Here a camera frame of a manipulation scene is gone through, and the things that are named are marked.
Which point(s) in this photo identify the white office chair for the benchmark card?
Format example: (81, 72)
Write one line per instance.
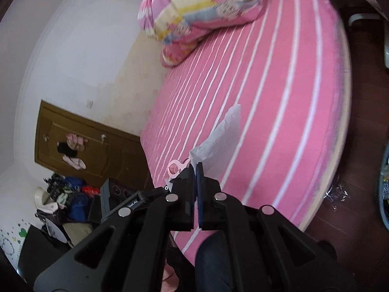
(361, 16)

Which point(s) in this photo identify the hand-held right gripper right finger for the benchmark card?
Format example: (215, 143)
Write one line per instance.
(199, 188)

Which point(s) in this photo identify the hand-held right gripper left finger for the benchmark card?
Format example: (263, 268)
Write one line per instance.
(188, 194)

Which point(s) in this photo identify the red packet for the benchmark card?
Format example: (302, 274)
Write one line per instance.
(91, 190)

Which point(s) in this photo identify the blue bag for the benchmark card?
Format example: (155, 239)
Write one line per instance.
(77, 203)

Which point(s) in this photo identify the pink hanging bag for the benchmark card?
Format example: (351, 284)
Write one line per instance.
(76, 141)

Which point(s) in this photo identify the beige bag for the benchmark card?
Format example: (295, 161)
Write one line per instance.
(76, 232)

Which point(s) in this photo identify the light wooden bed frame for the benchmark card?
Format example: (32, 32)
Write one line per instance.
(319, 211)

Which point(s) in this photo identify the cartoon printed quilt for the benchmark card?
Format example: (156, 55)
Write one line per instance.
(197, 15)

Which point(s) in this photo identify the clear plastic wrap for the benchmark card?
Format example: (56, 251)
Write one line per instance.
(337, 194)

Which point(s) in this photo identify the beige plastic seat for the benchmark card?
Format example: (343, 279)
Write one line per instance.
(42, 199)

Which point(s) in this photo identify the black cabinet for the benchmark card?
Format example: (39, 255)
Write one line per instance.
(39, 249)

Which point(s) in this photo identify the blue bin with black liner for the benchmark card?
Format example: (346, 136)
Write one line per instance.
(385, 188)

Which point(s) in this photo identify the person's dark trouser leg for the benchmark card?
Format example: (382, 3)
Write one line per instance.
(212, 264)

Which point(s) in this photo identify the pink printed pillow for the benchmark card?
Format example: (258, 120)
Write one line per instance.
(176, 54)

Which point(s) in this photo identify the brown wooden door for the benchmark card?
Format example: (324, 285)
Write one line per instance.
(121, 158)

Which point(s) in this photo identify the pink striped bed sheet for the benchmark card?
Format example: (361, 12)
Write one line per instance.
(273, 97)

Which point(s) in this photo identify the pink hanging cloth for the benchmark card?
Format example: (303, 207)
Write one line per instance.
(74, 162)

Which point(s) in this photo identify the black hanging item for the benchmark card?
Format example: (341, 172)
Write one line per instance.
(63, 148)

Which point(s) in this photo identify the white wall switch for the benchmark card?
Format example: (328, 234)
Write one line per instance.
(89, 104)

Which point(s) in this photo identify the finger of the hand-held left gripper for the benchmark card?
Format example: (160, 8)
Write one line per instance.
(176, 184)

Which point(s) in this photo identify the white tissue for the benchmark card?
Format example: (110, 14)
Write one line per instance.
(218, 140)

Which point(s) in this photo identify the pink plastic loop object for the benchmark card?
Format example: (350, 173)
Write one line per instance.
(184, 164)

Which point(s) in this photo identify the white foam mat green print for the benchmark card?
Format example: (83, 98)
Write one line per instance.
(12, 240)

